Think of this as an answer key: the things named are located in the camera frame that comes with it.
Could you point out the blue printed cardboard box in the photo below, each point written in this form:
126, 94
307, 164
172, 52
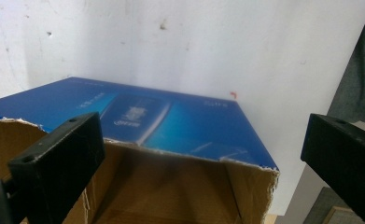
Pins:
177, 149

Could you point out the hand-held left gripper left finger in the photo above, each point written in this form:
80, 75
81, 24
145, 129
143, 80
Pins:
58, 158

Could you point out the grey-green cloth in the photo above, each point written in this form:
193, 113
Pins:
356, 90

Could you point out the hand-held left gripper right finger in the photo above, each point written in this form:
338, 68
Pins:
345, 155

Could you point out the wooden framed grey board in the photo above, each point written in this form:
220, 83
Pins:
332, 208

